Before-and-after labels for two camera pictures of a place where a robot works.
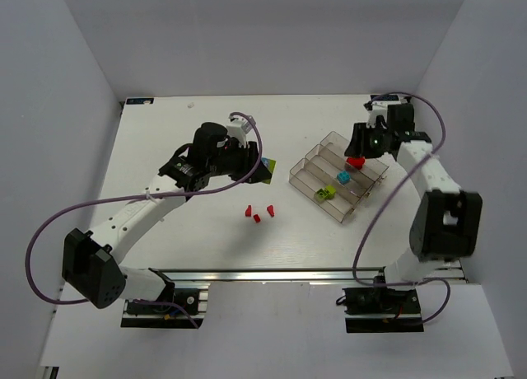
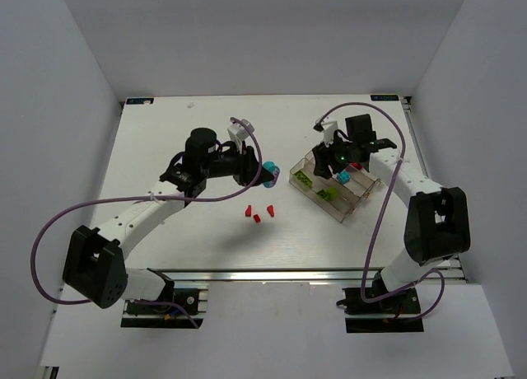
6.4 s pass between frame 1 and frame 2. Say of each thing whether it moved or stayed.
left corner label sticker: stayed
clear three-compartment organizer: stayed
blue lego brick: stayed
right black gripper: moved
